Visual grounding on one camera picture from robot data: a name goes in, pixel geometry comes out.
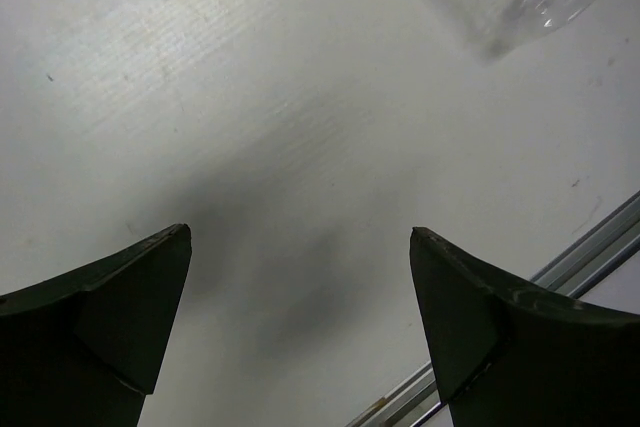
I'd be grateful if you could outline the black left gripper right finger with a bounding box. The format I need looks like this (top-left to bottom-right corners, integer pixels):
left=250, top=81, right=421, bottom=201
left=410, top=227, right=639, bottom=426

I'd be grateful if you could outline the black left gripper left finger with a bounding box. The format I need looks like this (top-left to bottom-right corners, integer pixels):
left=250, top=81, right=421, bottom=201
left=1, top=224, right=192, bottom=426

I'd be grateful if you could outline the aluminium table rail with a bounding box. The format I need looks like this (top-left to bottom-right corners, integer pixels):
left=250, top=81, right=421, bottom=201
left=355, top=197, right=639, bottom=426

